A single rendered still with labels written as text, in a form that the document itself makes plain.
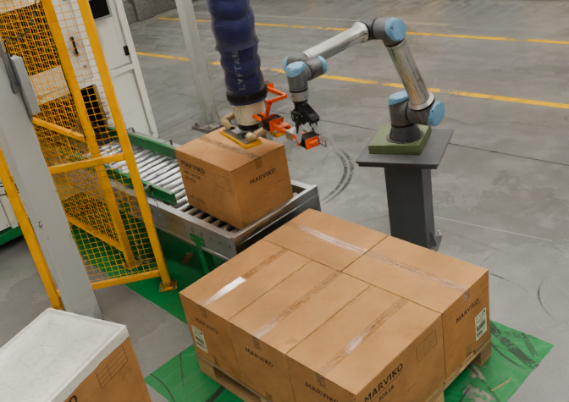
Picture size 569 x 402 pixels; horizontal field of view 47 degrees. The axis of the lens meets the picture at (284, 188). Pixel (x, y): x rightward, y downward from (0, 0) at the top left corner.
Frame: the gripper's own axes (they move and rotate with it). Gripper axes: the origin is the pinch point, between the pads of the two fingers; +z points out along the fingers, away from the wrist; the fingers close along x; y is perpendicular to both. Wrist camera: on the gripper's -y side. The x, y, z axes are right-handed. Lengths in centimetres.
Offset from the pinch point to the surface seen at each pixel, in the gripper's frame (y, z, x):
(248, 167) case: 55, 30, 11
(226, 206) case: 66, 54, 25
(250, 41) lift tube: 49, -41, -1
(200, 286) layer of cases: 22, 68, 65
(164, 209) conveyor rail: 109, 63, 51
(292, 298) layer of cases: -20, 68, 33
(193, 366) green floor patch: 31, 122, 78
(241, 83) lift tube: 51, -20, 7
